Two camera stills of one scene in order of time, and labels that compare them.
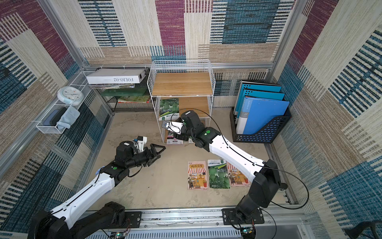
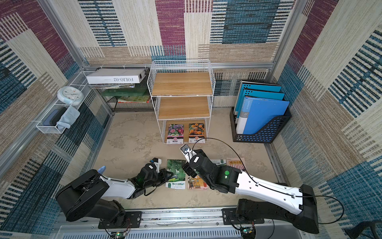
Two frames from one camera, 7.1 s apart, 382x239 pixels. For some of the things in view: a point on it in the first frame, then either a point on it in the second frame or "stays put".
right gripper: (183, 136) -> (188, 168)
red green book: (135, 99) stays put
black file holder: (270, 129) stays put
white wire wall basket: (56, 120) stays put
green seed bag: (168, 109) -> (178, 180)
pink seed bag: (197, 176) stays put
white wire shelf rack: (180, 86) stays put
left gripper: (150, 155) -> (163, 173)
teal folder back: (256, 86) stays put
